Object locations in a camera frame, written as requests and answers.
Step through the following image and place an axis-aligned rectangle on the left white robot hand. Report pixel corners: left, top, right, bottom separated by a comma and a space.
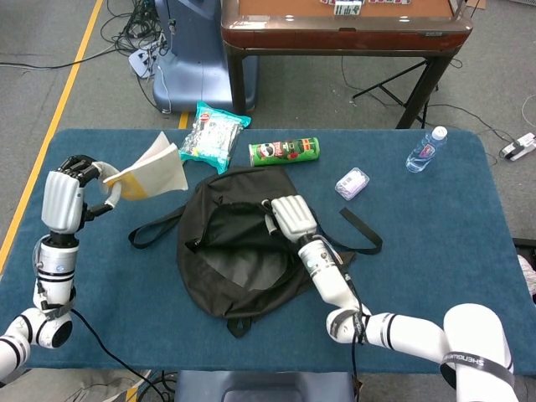
40, 154, 123, 235

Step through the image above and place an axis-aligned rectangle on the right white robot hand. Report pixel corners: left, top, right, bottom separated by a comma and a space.
261, 194, 318, 242

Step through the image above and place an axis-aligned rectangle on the black fabric backpack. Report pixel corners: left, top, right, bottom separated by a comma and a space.
127, 165, 384, 339

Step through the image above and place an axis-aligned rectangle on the yellow notebook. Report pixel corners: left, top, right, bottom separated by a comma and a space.
102, 131, 189, 202

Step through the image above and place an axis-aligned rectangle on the teal clear snack bag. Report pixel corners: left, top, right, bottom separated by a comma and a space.
178, 100, 252, 175

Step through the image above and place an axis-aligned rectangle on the green Pringles can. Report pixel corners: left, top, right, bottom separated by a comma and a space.
248, 136, 322, 168

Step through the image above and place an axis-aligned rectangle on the small clear plastic box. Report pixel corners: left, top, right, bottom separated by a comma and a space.
334, 167, 370, 202

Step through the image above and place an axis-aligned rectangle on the clear water bottle white cap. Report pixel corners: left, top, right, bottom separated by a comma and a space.
405, 125, 449, 174

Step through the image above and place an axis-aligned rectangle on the blue carpet table cover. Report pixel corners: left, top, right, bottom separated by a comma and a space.
0, 127, 536, 376

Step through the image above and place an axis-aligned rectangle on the white power strip with plugs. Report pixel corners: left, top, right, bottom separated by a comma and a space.
127, 41, 164, 79

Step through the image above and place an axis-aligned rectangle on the blue-grey robot torso base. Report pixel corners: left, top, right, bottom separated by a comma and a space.
173, 370, 356, 402

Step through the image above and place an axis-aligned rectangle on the blue-grey machine base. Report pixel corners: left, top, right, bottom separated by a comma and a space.
152, 0, 260, 113

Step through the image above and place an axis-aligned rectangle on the brown mahjong table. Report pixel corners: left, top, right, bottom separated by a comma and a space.
220, 0, 474, 130

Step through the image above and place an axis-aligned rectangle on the face-up mahjong tile row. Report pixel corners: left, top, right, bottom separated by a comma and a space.
320, 0, 414, 17

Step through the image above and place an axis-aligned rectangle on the white power strip black plug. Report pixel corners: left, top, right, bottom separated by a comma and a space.
500, 132, 536, 162

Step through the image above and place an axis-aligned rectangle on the white crumpled cloth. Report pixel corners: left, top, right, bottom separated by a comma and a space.
517, 254, 536, 296

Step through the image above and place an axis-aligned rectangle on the long black floor cable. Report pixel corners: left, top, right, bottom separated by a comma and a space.
0, 44, 131, 71

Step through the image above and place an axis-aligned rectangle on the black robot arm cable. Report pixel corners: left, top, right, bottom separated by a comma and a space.
70, 308, 168, 402

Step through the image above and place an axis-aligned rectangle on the black cable tangle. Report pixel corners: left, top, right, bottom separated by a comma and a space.
104, 0, 177, 55

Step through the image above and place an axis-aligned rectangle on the black printed velcro strap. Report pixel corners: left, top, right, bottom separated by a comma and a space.
439, 350, 515, 389

